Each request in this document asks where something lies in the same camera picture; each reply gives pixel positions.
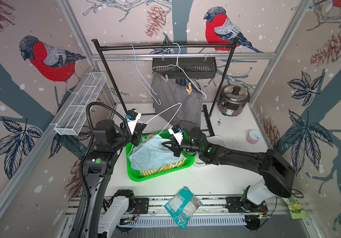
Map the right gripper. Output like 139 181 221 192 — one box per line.
162 136 203 157

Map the light blue towel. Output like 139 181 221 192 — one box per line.
128 134 185 171

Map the yellow striped towel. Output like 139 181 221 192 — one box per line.
140 159 185 177

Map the light blue wire hanger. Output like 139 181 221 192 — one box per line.
117 44 161 106

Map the white wire hanger front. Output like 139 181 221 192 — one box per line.
124 102 183 136

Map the white wire hanger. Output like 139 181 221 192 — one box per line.
152 43 207 99
124 102 183 136

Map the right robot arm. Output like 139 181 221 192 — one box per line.
162 128 295 213

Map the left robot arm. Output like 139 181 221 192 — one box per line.
69 120 146 238

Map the green plastic basket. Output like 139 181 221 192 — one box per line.
126 131 195 182

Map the dark grey towel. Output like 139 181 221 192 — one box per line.
151 72 203 130

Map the white plastic tray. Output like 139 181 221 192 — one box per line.
193 136 227 166

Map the orange clothespin on grey towel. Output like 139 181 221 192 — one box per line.
186 82 193 95

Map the teal snack packet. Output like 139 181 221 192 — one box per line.
165 186 203 230

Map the silver rice cooker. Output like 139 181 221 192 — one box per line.
218 84 250 117

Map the pink cup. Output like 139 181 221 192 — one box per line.
246 130 262 144

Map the black clothes rack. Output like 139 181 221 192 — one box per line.
92 36 239 136

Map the green yellow label card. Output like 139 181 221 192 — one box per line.
283 195 307 220

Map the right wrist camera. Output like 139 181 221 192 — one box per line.
168 124 184 145

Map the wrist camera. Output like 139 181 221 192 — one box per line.
168 124 184 145
125 110 142 135

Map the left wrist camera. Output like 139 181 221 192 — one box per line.
125 110 142 135

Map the white wire mesh shelf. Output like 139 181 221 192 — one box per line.
54 72 107 136

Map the black perforated wall basket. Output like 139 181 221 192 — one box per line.
152 57 217 79

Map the white wire hanger rear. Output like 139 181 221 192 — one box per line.
152 43 207 99

